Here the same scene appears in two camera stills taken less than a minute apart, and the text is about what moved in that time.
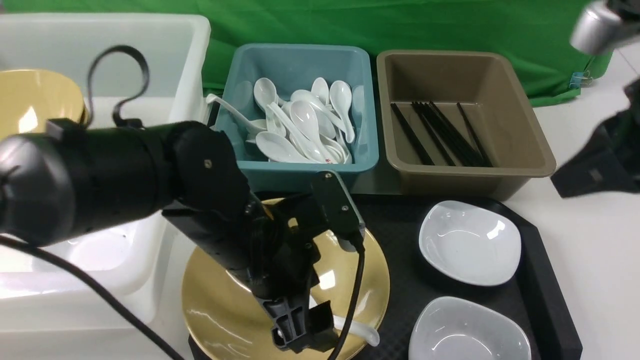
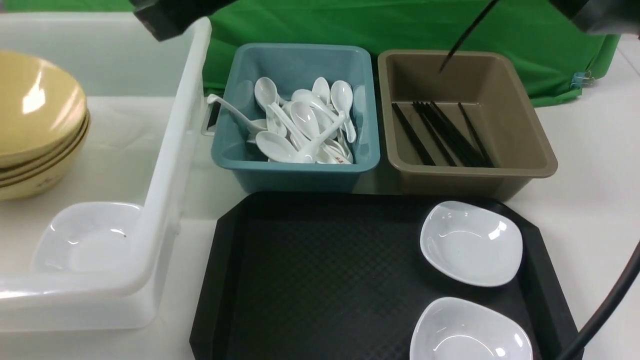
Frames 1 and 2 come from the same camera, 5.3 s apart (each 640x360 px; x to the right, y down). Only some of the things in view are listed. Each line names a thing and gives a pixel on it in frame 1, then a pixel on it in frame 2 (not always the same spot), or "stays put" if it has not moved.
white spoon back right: [341, 95] stays put
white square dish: [452, 328] stays put
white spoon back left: [265, 94] stays put
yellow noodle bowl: [222, 316] to [43, 109]
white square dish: [469, 243] stays put
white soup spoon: [356, 328] to [308, 152]
